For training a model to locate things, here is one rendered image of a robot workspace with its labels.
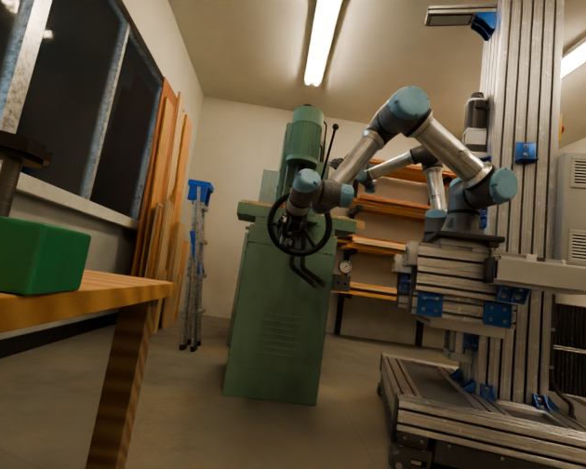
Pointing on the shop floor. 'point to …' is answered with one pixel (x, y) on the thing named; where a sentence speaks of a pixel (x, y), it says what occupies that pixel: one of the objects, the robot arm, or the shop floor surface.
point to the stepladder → (199, 194)
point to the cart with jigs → (63, 292)
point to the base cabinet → (278, 328)
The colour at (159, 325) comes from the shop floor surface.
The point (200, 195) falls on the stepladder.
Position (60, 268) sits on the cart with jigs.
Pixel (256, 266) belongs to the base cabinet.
